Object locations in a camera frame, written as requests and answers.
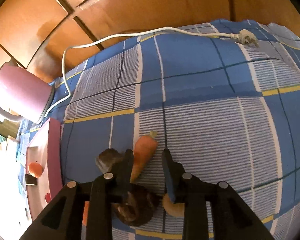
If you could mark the dark brown mangosteen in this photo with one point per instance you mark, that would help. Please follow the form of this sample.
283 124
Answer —
137 207

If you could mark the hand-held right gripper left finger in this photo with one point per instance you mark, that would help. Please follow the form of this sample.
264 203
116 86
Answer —
126 175

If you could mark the small yellow potato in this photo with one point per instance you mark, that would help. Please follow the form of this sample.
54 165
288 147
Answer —
175 208

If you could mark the long eggplant piece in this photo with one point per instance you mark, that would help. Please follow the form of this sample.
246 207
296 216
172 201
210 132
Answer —
107 158

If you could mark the wooden wardrobe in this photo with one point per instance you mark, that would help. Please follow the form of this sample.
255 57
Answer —
140 5

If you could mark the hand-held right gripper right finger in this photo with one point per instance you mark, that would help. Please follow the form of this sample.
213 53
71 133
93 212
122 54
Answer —
168 180

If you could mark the pink tray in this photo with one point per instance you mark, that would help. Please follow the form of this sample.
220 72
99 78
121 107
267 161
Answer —
53 155

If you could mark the carrot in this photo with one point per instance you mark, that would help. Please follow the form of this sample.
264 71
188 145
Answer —
143 152

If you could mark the pink electric kettle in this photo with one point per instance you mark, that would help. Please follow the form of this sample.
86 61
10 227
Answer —
22 90

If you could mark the red tomato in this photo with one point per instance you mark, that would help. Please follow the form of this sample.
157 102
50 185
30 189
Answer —
48 197

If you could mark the short eggplant piece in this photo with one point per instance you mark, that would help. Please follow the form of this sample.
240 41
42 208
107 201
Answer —
30 180

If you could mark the orange with stem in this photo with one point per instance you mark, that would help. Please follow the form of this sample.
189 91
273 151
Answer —
35 170

